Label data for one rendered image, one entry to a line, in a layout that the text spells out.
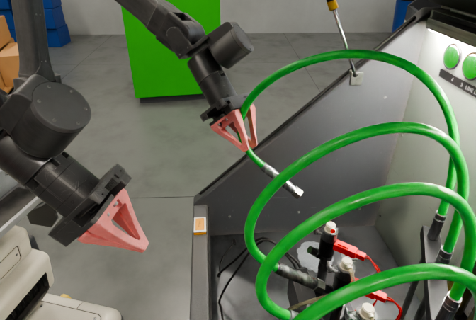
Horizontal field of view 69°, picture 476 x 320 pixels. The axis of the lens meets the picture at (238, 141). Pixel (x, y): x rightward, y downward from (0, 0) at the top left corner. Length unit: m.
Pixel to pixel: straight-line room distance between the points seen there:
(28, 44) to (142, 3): 0.33
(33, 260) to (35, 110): 0.84
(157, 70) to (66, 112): 3.47
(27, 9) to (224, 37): 0.47
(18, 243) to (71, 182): 0.72
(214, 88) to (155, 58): 3.16
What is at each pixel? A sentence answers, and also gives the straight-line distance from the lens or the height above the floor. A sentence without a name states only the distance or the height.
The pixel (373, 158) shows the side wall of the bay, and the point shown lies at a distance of 1.00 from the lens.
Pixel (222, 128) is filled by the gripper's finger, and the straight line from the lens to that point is 0.66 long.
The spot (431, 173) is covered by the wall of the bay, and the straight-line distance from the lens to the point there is 0.89.
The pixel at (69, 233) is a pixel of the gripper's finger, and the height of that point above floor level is 1.29.
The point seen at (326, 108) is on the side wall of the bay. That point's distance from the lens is 0.88.
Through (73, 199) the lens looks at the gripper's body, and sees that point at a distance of 0.43.
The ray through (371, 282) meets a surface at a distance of 0.36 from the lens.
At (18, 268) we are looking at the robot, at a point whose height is 0.80.
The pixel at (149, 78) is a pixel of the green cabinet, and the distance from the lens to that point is 3.88.
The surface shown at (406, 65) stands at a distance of 0.58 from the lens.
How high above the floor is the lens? 1.58
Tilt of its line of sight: 30 degrees down
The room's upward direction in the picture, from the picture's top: straight up
